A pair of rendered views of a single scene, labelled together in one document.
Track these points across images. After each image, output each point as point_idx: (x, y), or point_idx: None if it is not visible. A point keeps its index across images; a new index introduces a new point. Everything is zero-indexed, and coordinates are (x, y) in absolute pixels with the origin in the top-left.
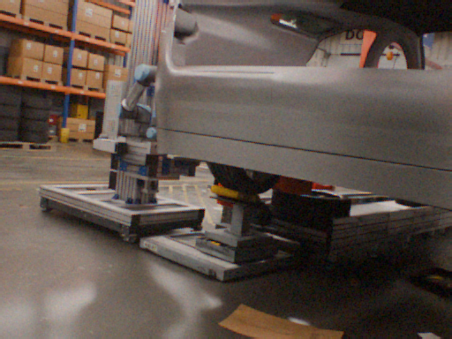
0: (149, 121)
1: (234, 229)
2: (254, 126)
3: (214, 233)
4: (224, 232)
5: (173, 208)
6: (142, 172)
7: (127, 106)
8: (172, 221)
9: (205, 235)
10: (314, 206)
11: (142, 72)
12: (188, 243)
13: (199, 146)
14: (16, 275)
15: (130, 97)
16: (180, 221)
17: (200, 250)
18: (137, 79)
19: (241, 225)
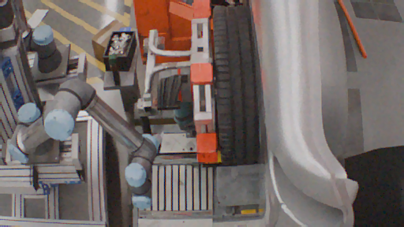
0: (21, 100)
1: (246, 173)
2: None
3: (235, 201)
4: (237, 184)
5: (90, 154)
6: (72, 181)
7: (31, 149)
8: (105, 173)
9: (219, 206)
10: None
11: (68, 132)
12: (169, 202)
13: None
14: None
15: (36, 144)
16: (105, 159)
17: (224, 221)
18: (57, 139)
19: (257, 166)
